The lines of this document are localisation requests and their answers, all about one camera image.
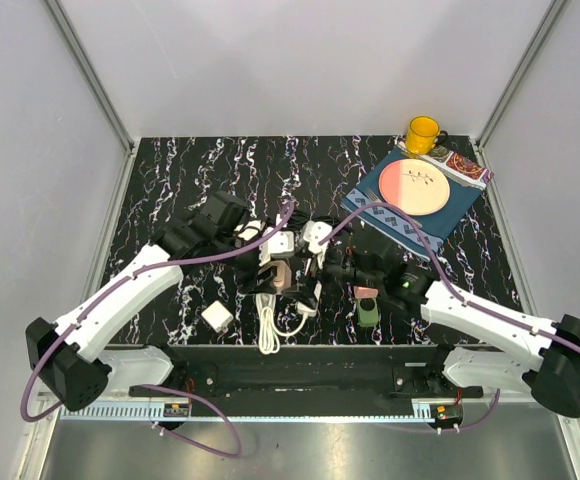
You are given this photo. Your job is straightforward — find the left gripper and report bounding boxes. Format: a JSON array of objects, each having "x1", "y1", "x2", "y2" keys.
[{"x1": 215, "y1": 227, "x2": 279, "y2": 294}]

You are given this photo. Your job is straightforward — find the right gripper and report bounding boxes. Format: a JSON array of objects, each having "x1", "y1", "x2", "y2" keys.
[{"x1": 282, "y1": 242, "x2": 382, "y2": 310}]

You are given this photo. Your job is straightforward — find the pink cube socket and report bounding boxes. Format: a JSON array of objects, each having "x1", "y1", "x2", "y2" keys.
[{"x1": 353, "y1": 286, "x2": 379, "y2": 300}]

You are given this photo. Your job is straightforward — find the beige cube socket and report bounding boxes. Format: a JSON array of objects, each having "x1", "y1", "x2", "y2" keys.
[{"x1": 271, "y1": 260, "x2": 292, "y2": 294}]

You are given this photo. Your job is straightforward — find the green power strip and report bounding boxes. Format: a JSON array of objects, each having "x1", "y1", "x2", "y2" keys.
[{"x1": 357, "y1": 298, "x2": 380, "y2": 328}]

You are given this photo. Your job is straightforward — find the white triangular power strip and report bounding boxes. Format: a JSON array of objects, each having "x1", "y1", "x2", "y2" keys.
[{"x1": 234, "y1": 220, "x2": 277, "y2": 250}]

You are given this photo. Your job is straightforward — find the white rectangular power strip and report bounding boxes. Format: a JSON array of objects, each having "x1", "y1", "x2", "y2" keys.
[{"x1": 296, "y1": 295, "x2": 319, "y2": 317}]

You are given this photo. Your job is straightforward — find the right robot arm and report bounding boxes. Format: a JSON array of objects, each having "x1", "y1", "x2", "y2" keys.
[{"x1": 308, "y1": 240, "x2": 580, "y2": 418}]

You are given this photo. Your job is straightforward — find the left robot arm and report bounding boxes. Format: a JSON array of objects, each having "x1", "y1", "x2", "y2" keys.
[{"x1": 20, "y1": 191, "x2": 294, "y2": 422}]

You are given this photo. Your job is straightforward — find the white cube charger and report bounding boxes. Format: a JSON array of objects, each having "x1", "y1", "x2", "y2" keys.
[{"x1": 201, "y1": 300, "x2": 234, "y2": 333}]

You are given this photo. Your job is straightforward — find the silver fork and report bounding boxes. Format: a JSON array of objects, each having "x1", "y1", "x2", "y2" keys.
[{"x1": 363, "y1": 187, "x2": 424, "y2": 230}]

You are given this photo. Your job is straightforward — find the pink cream plate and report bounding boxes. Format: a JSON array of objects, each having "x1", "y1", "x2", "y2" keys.
[{"x1": 378, "y1": 159, "x2": 450, "y2": 216}]

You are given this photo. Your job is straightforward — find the yellow mug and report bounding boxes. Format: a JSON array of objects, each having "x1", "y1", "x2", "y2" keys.
[{"x1": 405, "y1": 116, "x2": 448, "y2": 155}]

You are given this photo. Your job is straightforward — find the white coiled cable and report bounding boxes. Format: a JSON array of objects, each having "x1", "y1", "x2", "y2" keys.
[{"x1": 254, "y1": 293, "x2": 308, "y2": 355}]

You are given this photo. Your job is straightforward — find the black coiled cable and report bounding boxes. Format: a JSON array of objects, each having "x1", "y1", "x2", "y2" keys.
[{"x1": 269, "y1": 207, "x2": 341, "y2": 231}]

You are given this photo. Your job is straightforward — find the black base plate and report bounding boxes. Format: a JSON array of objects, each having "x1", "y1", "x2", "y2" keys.
[{"x1": 129, "y1": 343, "x2": 486, "y2": 416}]

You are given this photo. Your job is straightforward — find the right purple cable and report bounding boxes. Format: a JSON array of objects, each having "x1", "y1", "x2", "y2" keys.
[{"x1": 319, "y1": 202, "x2": 580, "y2": 436}]

